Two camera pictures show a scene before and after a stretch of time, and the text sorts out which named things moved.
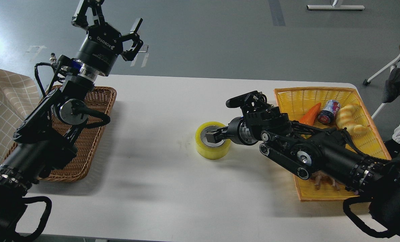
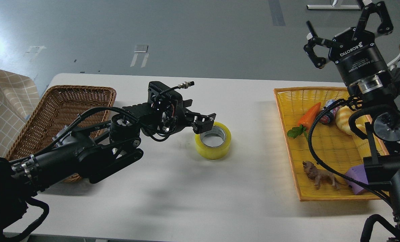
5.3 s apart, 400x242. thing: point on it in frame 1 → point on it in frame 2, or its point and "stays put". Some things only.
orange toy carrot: x=309 y=117 stays put
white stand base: x=335 y=7 stays put
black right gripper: x=238 y=131 → x=354 y=50
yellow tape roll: x=209 y=150 stays put
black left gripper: x=103 y=44 → x=175 y=116
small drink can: x=330 y=108 stays put
